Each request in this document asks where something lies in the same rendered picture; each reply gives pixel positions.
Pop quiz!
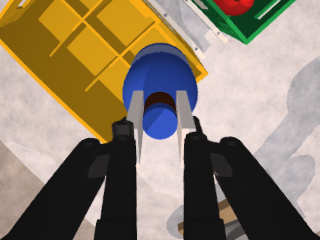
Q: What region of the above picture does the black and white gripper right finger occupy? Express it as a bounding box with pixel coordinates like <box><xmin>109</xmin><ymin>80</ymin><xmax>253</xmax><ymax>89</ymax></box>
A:
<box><xmin>176</xmin><ymin>90</ymin><xmax>320</xmax><ymax>240</ymax></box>

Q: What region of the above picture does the green plastic crate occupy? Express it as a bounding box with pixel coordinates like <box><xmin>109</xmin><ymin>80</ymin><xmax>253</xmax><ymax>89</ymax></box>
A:
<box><xmin>191</xmin><ymin>0</ymin><xmax>296</xmax><ymax>45</ymax></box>

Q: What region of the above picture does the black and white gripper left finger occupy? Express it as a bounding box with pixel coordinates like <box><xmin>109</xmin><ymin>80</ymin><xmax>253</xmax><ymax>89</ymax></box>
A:
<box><xmin>0</xmin><ymin>91</ymin><xmax>144</xmax><ymax>240</ymax></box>

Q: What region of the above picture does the yellow crate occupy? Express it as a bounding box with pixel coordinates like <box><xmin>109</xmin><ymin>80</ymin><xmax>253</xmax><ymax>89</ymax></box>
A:
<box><xmin>0</xmin><ymin>0</ymin><xmax>208</xmax><ymax>143</ymax></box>

